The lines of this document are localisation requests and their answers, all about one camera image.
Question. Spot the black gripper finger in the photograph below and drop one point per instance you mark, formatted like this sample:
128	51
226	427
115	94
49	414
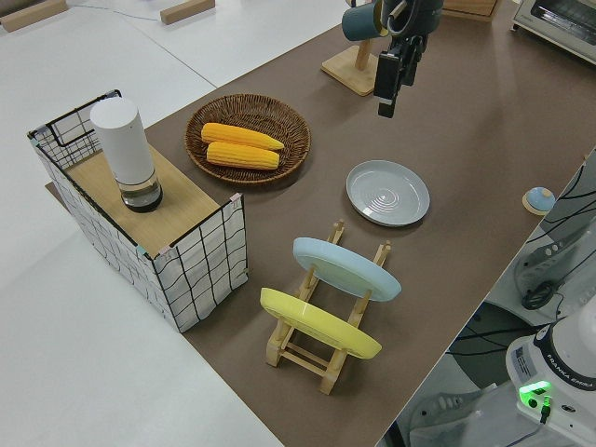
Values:
387	84
413	60

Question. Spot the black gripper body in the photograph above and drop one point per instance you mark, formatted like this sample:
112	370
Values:
414	16

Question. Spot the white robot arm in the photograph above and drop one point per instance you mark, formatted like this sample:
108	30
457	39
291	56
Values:
559	368

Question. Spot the gray round plate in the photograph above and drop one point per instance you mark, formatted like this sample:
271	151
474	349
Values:
386	193

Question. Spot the light blue plate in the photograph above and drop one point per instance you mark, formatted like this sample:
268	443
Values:
340	267

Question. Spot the yellow plate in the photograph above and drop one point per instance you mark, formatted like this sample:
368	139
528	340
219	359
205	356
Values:
316	323

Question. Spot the wooden plate rack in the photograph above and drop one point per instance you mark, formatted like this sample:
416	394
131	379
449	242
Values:
302	361

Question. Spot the wooden mug stand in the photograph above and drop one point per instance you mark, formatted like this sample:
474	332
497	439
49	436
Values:
347	70

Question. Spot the dark teal mug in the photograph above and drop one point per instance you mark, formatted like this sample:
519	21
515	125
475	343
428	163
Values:
361	21

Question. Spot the wooden drawer box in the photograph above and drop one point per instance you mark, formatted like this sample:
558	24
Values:
470	8

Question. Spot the brown table mat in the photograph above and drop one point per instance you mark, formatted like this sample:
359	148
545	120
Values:
465	139

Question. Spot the white toaster oven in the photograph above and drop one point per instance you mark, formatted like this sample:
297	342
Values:
559	23

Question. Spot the round wicker basket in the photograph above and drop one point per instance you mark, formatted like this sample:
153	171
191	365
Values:
242	108

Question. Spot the yellow corn cob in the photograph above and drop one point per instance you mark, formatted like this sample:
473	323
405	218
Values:
242	156
233	134

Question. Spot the blue wooden call bell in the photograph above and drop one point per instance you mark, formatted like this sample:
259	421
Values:
539	200

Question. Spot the light wooden block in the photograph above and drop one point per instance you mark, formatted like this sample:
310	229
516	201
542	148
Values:
28	16
186	11

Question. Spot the light wooden board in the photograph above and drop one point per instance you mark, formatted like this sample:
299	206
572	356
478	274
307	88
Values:
179	205

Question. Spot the white cylindrical bottle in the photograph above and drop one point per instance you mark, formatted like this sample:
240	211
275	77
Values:
123	139

